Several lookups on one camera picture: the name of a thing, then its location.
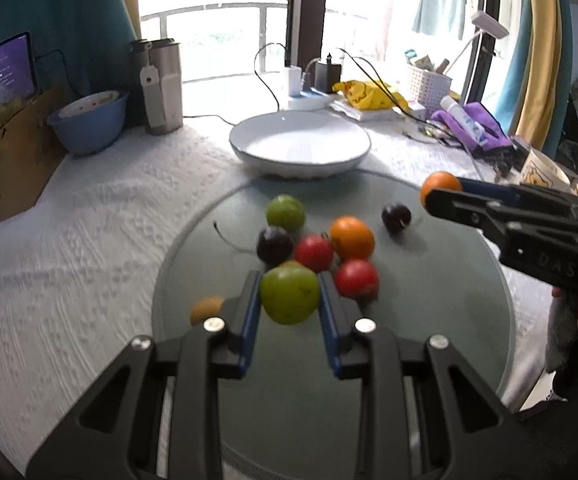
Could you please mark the white charger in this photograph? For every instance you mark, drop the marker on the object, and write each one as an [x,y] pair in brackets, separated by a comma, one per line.
[293,78]

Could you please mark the cardboard box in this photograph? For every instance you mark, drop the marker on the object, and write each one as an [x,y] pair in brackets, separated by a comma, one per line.
[30,152]

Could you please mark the teal curtain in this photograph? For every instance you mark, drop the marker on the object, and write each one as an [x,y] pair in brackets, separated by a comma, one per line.
[81,46]

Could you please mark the white textured tablecloth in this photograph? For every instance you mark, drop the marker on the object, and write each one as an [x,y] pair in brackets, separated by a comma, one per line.
[78,270]

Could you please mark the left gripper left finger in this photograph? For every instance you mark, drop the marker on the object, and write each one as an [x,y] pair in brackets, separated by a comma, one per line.
[113,430]

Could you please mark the white perforated basket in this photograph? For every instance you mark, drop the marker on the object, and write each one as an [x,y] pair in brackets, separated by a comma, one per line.
[426,87]

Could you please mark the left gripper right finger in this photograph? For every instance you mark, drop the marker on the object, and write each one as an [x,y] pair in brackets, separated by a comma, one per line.
[465,431]

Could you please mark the brown kiwi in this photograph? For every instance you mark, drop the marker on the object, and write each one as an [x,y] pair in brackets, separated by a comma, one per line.
[208,307]

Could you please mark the dark purple plum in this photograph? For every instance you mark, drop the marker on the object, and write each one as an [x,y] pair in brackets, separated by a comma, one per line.
[396,217]

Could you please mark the dark plum with stem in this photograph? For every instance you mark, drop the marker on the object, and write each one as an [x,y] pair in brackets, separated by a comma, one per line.
[274,245]

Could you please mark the purple cloth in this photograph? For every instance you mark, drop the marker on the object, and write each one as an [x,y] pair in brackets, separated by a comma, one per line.
[496,138]

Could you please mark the blue bowl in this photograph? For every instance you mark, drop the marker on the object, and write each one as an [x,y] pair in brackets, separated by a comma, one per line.
[90,124]

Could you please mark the yellow curtain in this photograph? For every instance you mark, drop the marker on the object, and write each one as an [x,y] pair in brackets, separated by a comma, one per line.
[539,91]

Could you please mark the white power strip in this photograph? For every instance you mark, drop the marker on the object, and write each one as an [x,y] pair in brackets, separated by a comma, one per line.
[312,99]

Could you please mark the orange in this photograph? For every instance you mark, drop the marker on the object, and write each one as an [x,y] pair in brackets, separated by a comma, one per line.
[439,180]

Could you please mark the cartoon mug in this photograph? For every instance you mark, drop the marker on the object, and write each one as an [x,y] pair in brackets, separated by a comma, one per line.
[540,170]

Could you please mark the white round plate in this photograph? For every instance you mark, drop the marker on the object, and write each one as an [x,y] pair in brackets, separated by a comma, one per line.
[295,144]

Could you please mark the tablet with purple screen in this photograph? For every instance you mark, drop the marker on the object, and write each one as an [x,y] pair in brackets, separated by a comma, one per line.
[17,73]

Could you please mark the white tube bottle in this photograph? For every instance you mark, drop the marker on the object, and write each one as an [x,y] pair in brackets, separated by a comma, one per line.
[454,109]

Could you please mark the stainless steel tumbler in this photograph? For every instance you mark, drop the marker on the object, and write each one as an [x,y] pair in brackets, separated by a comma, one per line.
[157,79]

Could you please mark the red tomato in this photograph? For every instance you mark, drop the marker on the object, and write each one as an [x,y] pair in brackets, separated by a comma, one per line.
[315,253]

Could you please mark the small green apple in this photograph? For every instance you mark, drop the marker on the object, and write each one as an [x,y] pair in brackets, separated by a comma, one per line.
[286,212]

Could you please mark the orange tangerine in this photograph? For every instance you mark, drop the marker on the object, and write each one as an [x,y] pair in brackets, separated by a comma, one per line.
[351,238]

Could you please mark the black power adapter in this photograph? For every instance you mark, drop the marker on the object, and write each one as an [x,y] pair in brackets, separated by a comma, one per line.
[327,73]

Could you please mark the yellow plastic bag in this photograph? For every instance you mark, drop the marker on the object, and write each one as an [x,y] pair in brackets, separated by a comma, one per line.
[366,95]

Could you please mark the white desk lamp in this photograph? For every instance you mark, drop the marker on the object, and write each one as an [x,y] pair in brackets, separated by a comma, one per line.
[484,24]

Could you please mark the large green apple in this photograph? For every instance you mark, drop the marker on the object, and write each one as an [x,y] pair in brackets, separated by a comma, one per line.
[290,294]

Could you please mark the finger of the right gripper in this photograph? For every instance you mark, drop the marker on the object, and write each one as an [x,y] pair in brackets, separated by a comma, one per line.
[476,192]
[550,223]

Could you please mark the red persimmon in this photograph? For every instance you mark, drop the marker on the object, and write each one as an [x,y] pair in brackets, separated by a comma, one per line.
[357,279]

